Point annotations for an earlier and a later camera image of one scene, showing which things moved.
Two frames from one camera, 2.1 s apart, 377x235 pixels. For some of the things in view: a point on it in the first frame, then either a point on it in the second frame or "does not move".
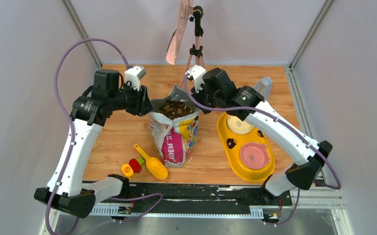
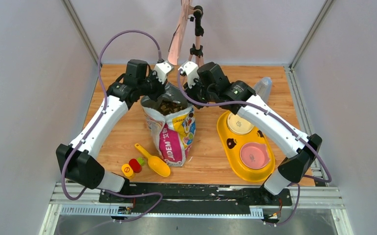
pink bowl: x=255 y=155 does not move
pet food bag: x=174 y=122 does not move
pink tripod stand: x=196 y=52 does not move
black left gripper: x=142 y=101 -> x=155 y=88
